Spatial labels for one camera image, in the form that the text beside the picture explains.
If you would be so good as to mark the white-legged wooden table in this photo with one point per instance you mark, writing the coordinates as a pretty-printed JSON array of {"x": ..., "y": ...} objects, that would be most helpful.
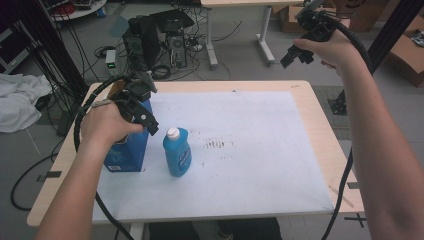
[{"x": 263, "y": 30}]

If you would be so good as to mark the blue bottle with white cap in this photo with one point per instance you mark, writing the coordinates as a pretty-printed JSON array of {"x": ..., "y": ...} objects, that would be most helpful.
[{"x": 177, "y": 154}]

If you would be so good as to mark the white cloth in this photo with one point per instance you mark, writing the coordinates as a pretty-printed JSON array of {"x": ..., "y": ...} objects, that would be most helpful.
[{"x": 20, "y": 100}]

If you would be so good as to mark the black tape strip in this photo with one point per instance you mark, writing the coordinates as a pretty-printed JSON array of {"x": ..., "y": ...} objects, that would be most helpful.
[
  {"x": 50, "y": 175},
  {"x": 352, "y": 185}
]

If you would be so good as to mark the white power supply unit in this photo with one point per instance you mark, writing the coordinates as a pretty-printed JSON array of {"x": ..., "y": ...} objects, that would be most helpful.
[{"x": 111, "y": 63}]

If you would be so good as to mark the person's left hand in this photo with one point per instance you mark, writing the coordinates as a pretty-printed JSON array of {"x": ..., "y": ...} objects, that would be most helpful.
[{"x": 106, "y": 126}]

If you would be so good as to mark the blue cardboard box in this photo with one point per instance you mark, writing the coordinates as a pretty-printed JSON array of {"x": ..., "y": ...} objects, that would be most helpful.
[{"x": 127, "y": 152}]

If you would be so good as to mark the round white table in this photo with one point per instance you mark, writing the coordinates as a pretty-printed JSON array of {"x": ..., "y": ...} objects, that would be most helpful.
[{"x": 80, "y": 10}]

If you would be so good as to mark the person's right hand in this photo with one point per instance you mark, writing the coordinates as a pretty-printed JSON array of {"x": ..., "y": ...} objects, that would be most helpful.
[{"x": 330, "y": 50}]

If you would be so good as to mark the white table mat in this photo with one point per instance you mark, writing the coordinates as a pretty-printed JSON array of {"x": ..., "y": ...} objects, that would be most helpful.
[{"x": 240, "y": 156}]

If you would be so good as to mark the black metal stand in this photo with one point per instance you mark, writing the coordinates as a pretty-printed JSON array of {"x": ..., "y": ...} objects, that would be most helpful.
[
  {"x": 393, "y": 30},
  {"x": 50, "y": 43}
]

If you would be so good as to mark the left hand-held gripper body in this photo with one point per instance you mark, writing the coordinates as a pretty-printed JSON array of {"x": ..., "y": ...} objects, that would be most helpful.
[{"x": 132, "y": 90}]

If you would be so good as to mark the black tape cross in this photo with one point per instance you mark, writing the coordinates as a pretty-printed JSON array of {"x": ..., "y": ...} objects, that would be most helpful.
[{"x": 357, "y": 219}]

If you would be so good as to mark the black computer tower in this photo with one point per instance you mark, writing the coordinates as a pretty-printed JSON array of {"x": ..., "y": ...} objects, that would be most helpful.
[{"x": 150, "y": 36}]

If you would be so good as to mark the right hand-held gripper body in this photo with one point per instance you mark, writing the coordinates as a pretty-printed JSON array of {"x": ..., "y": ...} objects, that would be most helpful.
[{"x": 316, "y": 27}]

